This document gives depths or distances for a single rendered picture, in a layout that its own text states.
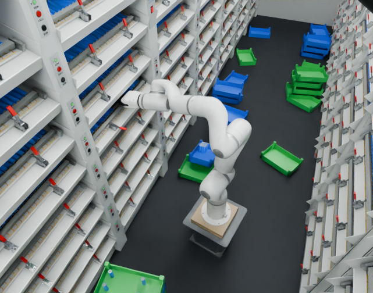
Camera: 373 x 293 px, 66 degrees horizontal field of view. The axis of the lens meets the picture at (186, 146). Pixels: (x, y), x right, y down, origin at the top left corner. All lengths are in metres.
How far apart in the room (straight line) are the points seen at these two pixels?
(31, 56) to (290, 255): 1.92
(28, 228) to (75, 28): 0.78
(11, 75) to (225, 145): 0.78
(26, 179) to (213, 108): 0.76
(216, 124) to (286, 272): 1.29
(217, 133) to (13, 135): 0.74
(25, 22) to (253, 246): 1.86
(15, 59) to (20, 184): 0.44
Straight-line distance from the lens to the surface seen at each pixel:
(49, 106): 1.16
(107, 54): 1.40
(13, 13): 1.06
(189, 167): 2.53
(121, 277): 1.60
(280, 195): 2.48
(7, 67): 1.04
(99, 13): 1.31
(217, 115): 1.20
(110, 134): 1.53
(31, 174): 1.21
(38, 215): 1.33
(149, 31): 1.67
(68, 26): 1.21
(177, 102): 1.32
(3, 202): 1.18
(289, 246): 2.27
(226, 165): 1.38
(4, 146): 1.07
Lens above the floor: 1.97
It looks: 47 degrees down
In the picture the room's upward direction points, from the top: straight up
